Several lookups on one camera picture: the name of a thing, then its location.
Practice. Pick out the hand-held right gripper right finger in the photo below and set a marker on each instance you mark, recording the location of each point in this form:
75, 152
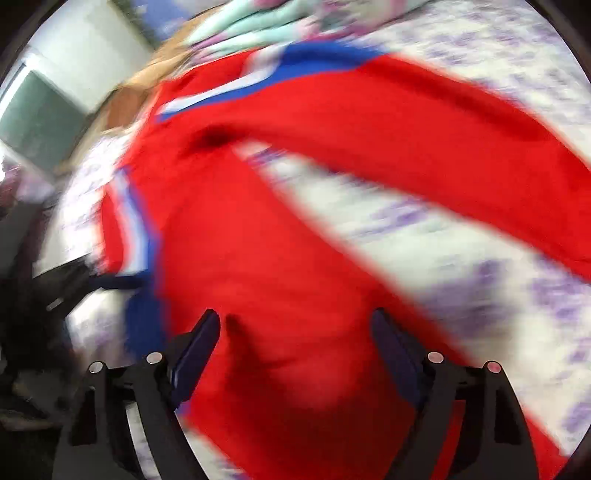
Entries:
396, 355

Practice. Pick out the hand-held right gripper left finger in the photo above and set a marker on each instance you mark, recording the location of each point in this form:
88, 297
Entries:
198, 353

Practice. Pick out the red pants with striped band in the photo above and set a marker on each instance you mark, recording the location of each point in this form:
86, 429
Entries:
277, 230

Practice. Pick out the purple floral bedsheet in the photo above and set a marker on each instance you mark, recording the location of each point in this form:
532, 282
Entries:
415, 230

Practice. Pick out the green window pane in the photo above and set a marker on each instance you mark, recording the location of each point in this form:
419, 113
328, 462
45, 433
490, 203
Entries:
41, 115

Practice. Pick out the tan cloth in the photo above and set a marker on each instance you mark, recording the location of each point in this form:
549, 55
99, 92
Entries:
152, 69

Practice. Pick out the turquoise floral folded blanket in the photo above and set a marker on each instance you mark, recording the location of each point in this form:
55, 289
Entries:
258, 23

